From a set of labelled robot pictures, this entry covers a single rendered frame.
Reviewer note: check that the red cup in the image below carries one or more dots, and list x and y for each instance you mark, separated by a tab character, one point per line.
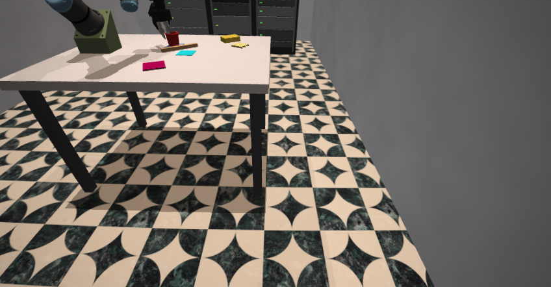
172	38

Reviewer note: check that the pale yellow square pad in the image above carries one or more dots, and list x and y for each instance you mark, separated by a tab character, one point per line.
239	45

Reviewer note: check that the yellow sponge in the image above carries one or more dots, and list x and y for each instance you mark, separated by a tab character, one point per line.
230	38

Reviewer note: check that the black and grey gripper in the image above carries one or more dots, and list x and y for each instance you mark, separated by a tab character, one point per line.
161	14

